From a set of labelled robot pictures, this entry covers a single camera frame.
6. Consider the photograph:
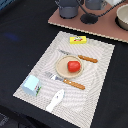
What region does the red toy tomato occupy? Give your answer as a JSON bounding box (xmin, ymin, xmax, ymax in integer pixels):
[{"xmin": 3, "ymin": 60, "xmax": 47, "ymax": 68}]
[{"xmin": 67, "ymin": 61, "xmax": 81, "ymax": 72}]

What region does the light blue milk carton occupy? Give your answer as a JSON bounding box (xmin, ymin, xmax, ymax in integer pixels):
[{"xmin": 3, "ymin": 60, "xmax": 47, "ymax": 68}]
[{"xmin": 21, "ymin": 75, "xmax": 41, "ymax": 96}]

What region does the grey frying pan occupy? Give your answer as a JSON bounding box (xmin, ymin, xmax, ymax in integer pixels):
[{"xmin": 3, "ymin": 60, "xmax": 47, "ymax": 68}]
[{"xmin": 85, "ymin": 0, "xmax": 107, "ymax": 10}]

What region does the round wooden plate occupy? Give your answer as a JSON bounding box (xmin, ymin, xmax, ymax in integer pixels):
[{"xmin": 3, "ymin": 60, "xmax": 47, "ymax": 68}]
[{"xmin": 55, "ymin": 55, "xmax": 83, "ymax": 79}]

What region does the woven beige placemat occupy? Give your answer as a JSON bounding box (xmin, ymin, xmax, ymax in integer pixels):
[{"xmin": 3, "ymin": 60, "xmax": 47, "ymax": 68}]
[{"xmin": 14, "ymin": 31, "xmax": 114, "ymax": 128}]

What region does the white toy fish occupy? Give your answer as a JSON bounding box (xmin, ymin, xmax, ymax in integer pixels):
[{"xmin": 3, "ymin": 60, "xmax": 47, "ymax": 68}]
[{"xmin": 46, "ymin": 89, "xmax": 65, "ymax": 112}]

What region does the grey cooking pot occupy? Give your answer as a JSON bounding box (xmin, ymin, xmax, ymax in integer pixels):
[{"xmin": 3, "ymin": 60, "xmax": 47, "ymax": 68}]
[{"xmin": 55, "ymin": 0, "xmax": 79, "ymax": 19}]

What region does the wooden toy stove board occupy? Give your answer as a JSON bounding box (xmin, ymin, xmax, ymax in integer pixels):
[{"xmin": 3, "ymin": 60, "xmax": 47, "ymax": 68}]
[{"xmin": 48, "ymin": 7, "xmax": 128, "ymax": 43}]

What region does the cream sink bowl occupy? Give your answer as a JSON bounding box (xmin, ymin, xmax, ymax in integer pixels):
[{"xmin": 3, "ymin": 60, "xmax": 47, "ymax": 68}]
[{"xmin": 116, "ymin": 4, "xmax": 128, "ymax": 30}]

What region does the wooden handled toy fork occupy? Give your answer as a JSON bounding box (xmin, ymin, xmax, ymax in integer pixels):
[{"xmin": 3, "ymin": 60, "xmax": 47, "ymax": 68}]
[{"xmin": 45, "ymin": 72, "xmax": 85, "ymax": 90}]

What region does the wooden handled toy knife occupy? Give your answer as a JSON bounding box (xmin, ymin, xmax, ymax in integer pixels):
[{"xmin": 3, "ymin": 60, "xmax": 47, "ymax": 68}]
[{"xmin": 58, "ymin": 49, "xmax": 98, "ymax": 63}]

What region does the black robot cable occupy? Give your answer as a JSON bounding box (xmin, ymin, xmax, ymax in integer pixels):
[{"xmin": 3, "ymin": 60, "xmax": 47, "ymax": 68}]
[{"xmin": 75, "ymin": 0, "xmax": 128, "ymax": 18}]

